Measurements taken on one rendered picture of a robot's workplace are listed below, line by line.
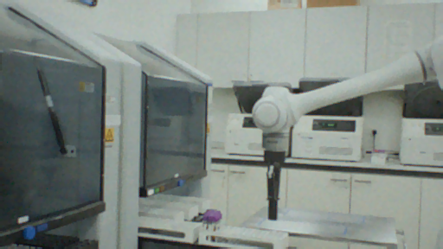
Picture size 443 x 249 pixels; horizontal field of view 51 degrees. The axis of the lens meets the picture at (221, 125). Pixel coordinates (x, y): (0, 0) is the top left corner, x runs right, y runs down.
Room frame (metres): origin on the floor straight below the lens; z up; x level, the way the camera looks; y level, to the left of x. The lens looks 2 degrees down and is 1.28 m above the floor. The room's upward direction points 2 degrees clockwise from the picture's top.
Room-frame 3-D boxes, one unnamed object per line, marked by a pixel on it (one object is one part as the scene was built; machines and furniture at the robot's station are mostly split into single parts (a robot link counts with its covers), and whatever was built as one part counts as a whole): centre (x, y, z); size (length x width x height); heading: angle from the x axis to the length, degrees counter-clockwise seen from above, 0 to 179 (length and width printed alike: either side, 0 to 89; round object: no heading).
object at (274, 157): (1.57, -0.18, 1.11); 0.08 x 0.07 x 0.09; 161
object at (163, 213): (1.90, 0.29, 0.83); 0.30 x 0.10 x 0.06; 71
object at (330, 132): (4.06, -0.95, 1.24); 0.62 x 0.56 x 0.69; 161
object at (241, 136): (4.25, -0.39, 1.22); 0.62 x 0.56 x 0.64; 159
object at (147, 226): (1.71, 0.21, 0.83); 0.30 x 0.10 x 0.06; 71
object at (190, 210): (2.04, 0.24, 0.83); 0.30 x 0.10 x 0.06; 71
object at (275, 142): (1.57, -0.18, 1.18); 0.09 x 0.09 x 0.06
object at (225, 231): (1.60, -0.09, 0.83); 0.30 x 0.10 x 0.06; 71
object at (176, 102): (2.02, 0.40, 1.28); 0.61 x 0.51 x 0.63; 161
